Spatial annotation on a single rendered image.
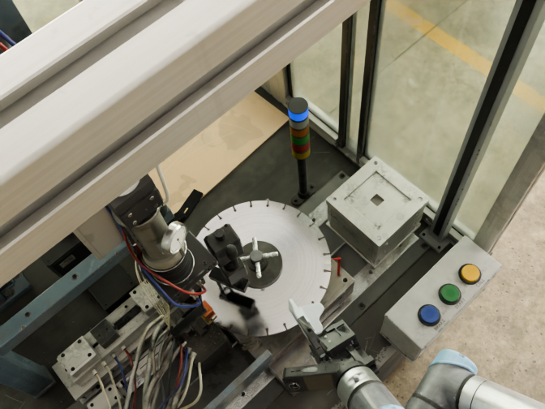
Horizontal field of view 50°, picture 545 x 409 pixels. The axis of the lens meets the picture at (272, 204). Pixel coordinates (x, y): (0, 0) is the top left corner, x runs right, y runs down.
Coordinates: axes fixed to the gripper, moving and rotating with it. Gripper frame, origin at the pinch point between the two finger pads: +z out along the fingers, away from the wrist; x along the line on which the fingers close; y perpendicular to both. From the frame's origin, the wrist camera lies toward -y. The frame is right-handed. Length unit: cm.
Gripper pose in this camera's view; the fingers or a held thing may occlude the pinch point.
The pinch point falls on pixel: (298, 326)
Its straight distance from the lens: 123.2
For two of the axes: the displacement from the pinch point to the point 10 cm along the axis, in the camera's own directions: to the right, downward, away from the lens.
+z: -3.7, -3.6, 8.6
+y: 8.6, -4.7, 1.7
